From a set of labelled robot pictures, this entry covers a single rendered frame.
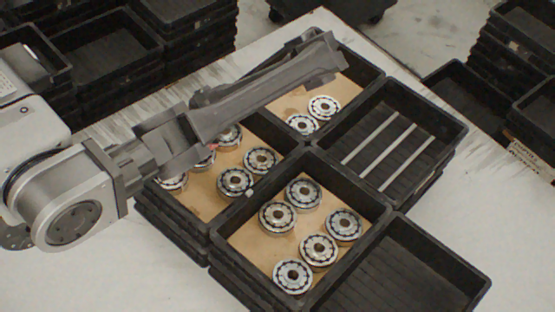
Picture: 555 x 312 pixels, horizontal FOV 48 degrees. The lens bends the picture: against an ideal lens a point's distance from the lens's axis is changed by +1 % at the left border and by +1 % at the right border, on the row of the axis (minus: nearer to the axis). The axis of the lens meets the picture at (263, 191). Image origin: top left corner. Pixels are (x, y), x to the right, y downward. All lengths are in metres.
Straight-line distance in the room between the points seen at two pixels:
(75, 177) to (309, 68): 0.46
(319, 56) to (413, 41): 2.49
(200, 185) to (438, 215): 0.74
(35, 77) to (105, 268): 0.79
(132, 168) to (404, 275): 0.93
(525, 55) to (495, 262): 1.24
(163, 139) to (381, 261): 0.86
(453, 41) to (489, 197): 1.76
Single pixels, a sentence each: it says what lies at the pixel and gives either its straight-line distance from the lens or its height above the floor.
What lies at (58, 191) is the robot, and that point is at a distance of 0.91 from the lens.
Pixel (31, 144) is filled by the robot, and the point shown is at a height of 1.53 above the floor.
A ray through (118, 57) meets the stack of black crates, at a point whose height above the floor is 0.38.
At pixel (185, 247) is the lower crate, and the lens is 1.74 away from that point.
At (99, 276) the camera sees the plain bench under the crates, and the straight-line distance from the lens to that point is 1.74.
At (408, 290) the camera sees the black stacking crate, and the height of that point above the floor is 0.83.
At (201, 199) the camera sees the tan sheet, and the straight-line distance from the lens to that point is 1.69.
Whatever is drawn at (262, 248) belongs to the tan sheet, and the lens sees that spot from 1.63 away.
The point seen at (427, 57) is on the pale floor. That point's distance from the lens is 3.55.
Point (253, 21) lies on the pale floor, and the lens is 3.50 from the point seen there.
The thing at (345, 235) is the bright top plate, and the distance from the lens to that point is 1.65.
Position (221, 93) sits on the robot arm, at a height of 1.19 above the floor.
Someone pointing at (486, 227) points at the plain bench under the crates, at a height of 0.70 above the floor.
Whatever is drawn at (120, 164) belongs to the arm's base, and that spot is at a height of 1.49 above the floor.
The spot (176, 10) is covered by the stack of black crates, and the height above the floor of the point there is 0.49.
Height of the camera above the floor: 2.24
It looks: 55 degrees down
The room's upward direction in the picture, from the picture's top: 11 degrees clockwise
